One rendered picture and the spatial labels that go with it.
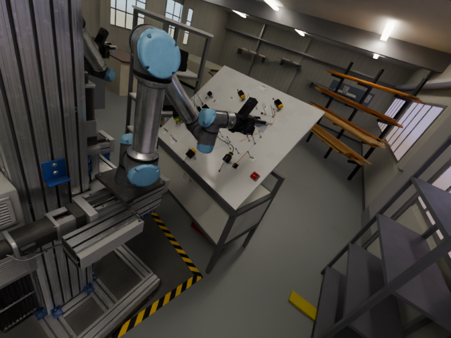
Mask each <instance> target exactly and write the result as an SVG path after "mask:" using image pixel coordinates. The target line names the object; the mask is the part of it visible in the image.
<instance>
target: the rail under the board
mask: <svg viewBox="0 0 451 338"><path fill-rule="evenodd" d="M157 144H158V145H159V146H160V147H161V148H162V149H163V150H164V151H165V152H166V153H167V154H168V155H169V156H170V157H171V158H172V159H173V160H174V161H175V162H176V163H177V164H178V165H179V166H180V167H181V168H182V169H183V170H184V171H185V172H186V173H187V174H188V175H189V176H190V177H191V178H192V179H193V180H194V181H195V182H196V183H197V184H198V185H199V186H200V187H201V188H202V189H203V190H204V191H205V192H206V193H207V194H208V195H209V196H210V197H211V198H212V199H213V200H214V201H215V202H216V203H217V204H218V205H219V206H220V207H221V208H222V209H223V210H224V211H225V212H226V213H227V214H228V215H229V216H230V217H233V216H235V215H236V214H237V212H238V210H239V209H237V210H235V209H234V208H233V207H232V206H230V205H229V204H228V203H227V202H226V201H225V200H224V199H223V198H222V197H221V196H220V195H219V194H218V193H217V192H216V191H215V190H213V189H212V188H211V187H210V186H209V185H208V183H206V181H204V179H202V177H200V175H198V174H197V173H196V172H195V171H194V170H193V169H192V168H191V167H190V166H189V165H188V164H187V163H186V162H183V161H184V160H183V159H181V158H180V157H179V156H178V155H177V154H176V153H175V152H174V151H173V150H172V149H171V148H170V147H169V146H168V145H167V144H166V143H164V142H163V141H162V140H161V139H160V138H159V137H158V141H157Z"/></svg>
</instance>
